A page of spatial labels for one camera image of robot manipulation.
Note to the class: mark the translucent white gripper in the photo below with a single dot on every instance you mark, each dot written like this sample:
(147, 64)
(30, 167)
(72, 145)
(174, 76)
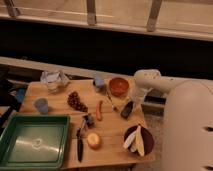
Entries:
(137, 95)

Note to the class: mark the dark eraser block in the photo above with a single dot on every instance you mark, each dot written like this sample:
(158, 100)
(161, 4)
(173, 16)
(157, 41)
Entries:
(127, 110)

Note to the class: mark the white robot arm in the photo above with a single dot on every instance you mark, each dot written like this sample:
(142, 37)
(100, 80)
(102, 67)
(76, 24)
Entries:
(188, 119)

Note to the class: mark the orange-brown bowl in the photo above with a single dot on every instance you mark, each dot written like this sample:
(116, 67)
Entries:
(118, 86)

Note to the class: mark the metal fork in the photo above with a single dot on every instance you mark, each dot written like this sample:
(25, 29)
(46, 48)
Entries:
(112, 104)

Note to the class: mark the orange carrot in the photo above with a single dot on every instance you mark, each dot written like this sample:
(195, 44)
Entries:
(98, 111)

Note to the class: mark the small blue cup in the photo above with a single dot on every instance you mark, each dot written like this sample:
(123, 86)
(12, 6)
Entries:
(98, 82)

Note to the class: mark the yellow banana pieces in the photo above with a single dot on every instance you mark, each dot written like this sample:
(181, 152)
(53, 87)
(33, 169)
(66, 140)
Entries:
(136, 137)

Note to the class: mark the small dark clip object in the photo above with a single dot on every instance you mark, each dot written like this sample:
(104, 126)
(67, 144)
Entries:
(89, 120)

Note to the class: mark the yellow round fruit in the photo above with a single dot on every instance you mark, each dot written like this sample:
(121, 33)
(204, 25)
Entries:
(94, 140)

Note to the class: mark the bunch of dark grapes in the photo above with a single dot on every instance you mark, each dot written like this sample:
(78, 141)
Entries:
(74, 102)

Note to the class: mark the clear glass with cloth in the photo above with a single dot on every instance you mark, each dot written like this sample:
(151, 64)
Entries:
(54, 80)

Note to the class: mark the blue plastic cup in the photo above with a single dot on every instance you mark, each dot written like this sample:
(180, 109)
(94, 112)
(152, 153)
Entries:
(41, 105)

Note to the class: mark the blue object at table edge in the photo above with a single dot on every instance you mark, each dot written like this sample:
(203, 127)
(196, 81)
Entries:
(20, 94)

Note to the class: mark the green plastic tray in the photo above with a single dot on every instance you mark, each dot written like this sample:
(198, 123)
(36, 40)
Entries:
(34, 142)

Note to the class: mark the black handled knife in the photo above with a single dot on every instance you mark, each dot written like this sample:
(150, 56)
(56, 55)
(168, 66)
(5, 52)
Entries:
(80, 145)

